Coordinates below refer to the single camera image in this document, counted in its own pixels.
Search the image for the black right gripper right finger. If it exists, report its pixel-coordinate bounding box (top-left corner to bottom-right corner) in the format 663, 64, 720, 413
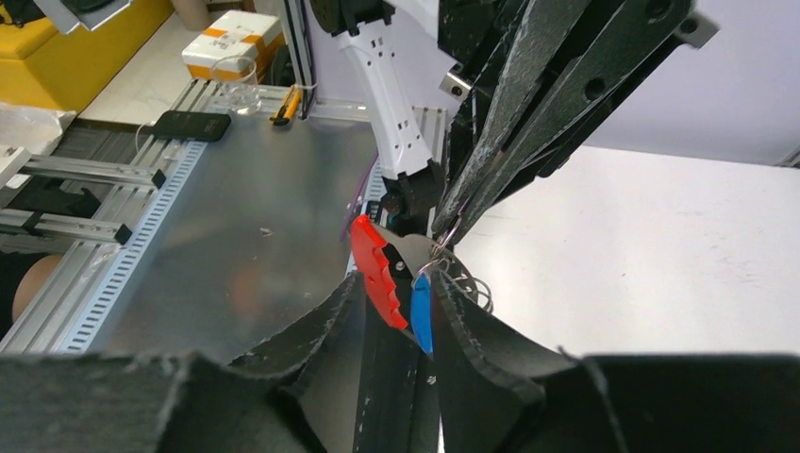
431, 271, 799, 452

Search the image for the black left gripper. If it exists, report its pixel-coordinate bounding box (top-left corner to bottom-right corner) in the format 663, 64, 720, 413
432, 1, 719, 243

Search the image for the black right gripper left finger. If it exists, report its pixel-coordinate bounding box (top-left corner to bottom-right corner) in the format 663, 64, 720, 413
1, 272, 365, 452

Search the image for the metal key holder red handle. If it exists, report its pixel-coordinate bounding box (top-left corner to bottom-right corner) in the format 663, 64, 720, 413
349, 213, 495, 332

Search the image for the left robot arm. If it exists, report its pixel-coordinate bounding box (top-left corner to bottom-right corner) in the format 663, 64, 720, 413
311, 1, 719, 246

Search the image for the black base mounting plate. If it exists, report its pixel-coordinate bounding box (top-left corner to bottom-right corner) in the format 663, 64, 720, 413
352, 302, 440, 452

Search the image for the black smartphone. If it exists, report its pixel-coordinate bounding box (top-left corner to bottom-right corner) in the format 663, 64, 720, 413
151, 109, 232, 143

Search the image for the yellow utility knife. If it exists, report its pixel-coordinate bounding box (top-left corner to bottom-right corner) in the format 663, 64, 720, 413
270, 85, 303, 126

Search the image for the clear glass cup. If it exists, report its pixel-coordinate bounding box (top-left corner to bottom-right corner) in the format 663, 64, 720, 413
209, 56, 261, 115

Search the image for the white orange box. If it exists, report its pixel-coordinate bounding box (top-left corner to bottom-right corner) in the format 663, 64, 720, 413
181, 10, 286, 79

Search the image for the left white cable duct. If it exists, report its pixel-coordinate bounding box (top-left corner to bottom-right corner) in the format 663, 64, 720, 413
54, 142, 207, 354

